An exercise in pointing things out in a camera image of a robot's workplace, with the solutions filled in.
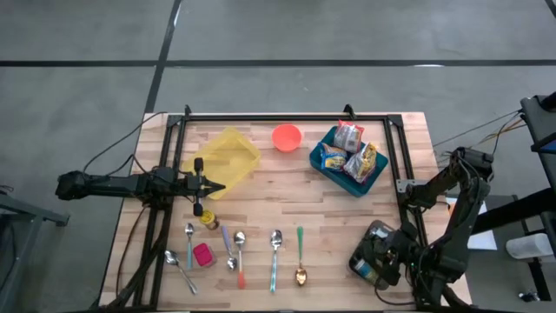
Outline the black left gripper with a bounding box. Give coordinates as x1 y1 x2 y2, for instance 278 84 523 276
173 156 227 218

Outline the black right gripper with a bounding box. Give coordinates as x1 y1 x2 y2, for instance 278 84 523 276
359 231 419 284

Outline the oregano spice jar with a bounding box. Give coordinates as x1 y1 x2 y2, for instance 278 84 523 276
352 258 386 288

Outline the yellow lid glass jar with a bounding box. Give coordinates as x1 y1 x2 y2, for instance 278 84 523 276
199 209 221 231

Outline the grey plastic caddy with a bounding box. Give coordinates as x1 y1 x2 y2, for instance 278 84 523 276
348 219 420 291

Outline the spoon with light blue handle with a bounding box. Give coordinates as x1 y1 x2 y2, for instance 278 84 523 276
184 223 196 271

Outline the spoon with orange handle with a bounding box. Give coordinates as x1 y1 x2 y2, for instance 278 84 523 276
233 230 248 290

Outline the all silver spoon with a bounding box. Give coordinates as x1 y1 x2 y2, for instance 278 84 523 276
163 250 200 296

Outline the yellow and silver snack bag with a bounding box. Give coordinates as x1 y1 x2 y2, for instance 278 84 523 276
342 141 379 184

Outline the blue and yellow snack bag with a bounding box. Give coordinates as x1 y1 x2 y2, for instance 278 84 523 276
319 142 349 171

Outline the red and silver snack bag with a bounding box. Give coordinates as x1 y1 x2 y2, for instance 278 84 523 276
333 119 366 153

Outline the yellow translucent plastic bin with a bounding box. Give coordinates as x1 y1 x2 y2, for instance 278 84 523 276
182 125 262 202

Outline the orange plastic bowl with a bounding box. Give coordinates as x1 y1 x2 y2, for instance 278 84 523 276
271 123 303 154

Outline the teal blue plastic tray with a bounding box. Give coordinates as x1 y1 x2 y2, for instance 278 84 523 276
308 125 390 199

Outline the white paper sheet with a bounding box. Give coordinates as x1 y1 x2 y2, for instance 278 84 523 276
467 197 499 251

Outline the black diagonal beam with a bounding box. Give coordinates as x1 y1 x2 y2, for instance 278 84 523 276
471 186 556 238

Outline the black equipment cart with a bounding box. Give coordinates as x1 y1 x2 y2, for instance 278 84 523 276
520 90 556 257

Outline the spoon with purple handle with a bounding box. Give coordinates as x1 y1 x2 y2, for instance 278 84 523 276
221 224 239 272

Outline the silver metal bracket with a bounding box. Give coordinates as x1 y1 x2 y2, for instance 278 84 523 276
395 177 419 195

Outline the gold spoon with green handle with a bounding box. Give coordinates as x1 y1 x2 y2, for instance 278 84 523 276
295 225 309 288

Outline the spoon with teal striped handle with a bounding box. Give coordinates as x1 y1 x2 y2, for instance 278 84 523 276
268 229 284 294

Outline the black aluminium table frame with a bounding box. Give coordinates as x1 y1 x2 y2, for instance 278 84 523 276
102 112 473 312

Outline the bundle of thin cables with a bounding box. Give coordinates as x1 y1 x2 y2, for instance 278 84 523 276
432 109 529 151

